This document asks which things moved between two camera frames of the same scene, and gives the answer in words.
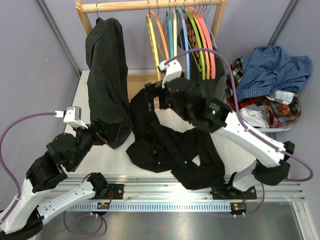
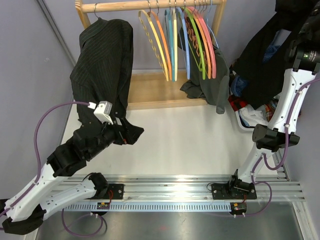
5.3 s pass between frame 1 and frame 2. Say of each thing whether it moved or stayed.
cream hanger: stayed
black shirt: moved
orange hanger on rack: stayed
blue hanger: stayed
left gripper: moved
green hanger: stayed
